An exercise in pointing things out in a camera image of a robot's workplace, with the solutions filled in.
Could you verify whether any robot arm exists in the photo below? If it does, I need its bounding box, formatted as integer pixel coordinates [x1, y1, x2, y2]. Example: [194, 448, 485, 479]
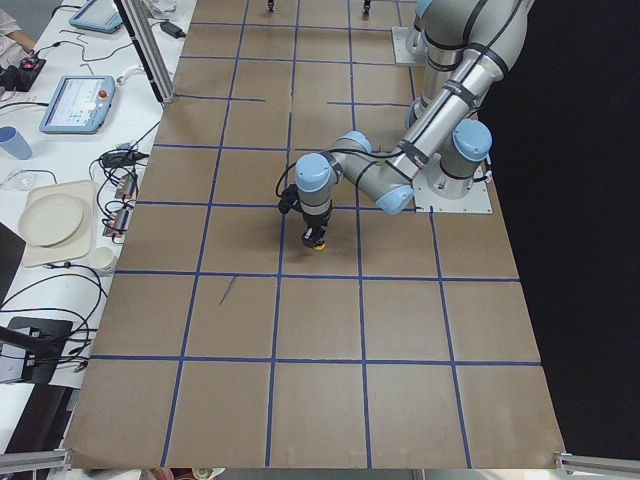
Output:
[279, 1, 529, 250]

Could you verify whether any beige round plate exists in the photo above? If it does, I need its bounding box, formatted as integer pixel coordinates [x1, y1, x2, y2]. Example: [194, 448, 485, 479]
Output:
[18, 194, 84, 246]

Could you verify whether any black camera stand base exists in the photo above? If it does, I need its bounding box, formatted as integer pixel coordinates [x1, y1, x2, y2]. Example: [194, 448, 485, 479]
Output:
[1, 316, 73, 384]

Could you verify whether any black power adapter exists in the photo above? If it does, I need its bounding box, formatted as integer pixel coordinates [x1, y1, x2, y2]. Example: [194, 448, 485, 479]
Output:
[159, 21, 186, 39]

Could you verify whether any blue plastic cup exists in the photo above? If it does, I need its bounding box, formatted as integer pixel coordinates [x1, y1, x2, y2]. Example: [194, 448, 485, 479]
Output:
[0, 126, 32, 160]

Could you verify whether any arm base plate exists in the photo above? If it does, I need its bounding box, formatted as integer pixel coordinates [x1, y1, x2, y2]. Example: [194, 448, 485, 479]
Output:
[391, 26, 427, 66]
[413, 153, 493, 214]

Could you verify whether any white paper cup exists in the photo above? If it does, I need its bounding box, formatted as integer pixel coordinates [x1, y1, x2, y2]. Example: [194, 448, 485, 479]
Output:
[88, 247, 118, 275]

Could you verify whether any teach pendant tablet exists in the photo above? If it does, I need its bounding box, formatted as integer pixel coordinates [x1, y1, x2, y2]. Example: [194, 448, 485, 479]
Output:
[69, 0, 122, 33]
[39, 75, 116, 134]

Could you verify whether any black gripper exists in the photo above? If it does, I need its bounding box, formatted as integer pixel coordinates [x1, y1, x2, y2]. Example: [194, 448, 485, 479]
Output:
[301, 210, 331, 247]

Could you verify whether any aluminium frame post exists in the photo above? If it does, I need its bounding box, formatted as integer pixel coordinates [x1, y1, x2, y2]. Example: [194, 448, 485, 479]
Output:
[114, 0, 175, 105]

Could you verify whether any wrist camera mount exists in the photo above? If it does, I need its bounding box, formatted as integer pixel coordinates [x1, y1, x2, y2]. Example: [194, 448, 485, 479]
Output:
[278, 184, 302, 215]

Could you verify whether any beige tray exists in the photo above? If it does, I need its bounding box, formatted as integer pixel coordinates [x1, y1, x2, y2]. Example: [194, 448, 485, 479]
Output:
[18, 180, 96, 267]

